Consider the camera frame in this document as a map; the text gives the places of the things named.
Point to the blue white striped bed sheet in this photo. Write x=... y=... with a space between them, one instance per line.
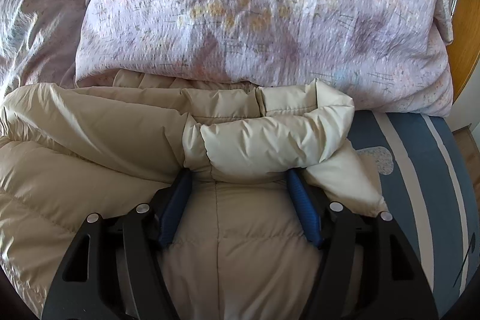
x=412 y=173

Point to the pink floral duvet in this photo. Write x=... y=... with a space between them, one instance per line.
x=262 y=5

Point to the cream down jacket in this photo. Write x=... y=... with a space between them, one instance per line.
x=112 y=136

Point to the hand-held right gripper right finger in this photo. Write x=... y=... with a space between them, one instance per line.
x=305 y=207

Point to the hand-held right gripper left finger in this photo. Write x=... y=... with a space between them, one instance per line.
x=174 y=207

